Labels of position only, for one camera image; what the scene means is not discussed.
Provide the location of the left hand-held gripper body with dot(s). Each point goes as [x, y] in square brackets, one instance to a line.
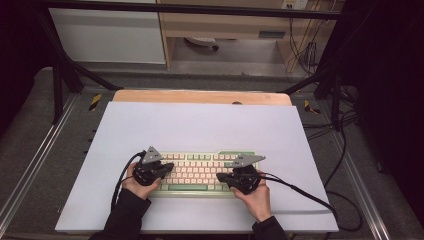
[148, 173]

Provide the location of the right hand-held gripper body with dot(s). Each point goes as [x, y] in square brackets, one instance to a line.
[245, 180]

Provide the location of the green and pink keyboard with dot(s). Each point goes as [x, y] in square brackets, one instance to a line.
[196, 173]

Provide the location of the person's left hand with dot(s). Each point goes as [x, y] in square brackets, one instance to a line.
[140, 191]

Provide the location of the person's right hand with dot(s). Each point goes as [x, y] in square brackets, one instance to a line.
[258, 203]

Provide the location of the wooden table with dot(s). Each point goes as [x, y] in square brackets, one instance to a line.
[200, 97]

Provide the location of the white chair base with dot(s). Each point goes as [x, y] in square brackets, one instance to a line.
[201, 41]

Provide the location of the white cabinet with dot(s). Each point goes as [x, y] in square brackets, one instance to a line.
[106, 36]

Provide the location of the light wooden desk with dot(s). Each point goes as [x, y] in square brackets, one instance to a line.
[226, 25]

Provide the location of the black curtain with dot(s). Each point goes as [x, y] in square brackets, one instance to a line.
[390, 100]
[20, 60]

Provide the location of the white power strip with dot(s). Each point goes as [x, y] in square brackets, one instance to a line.
[295, 4]

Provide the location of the aluminium floor rail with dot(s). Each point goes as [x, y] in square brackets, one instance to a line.
[33, 166]
[363, 186]

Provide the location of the black metal frame stand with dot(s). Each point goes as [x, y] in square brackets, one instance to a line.
[336, 100]
[57, 93]

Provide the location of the black metal frame crossbar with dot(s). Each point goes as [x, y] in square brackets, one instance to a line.
[200, 9]

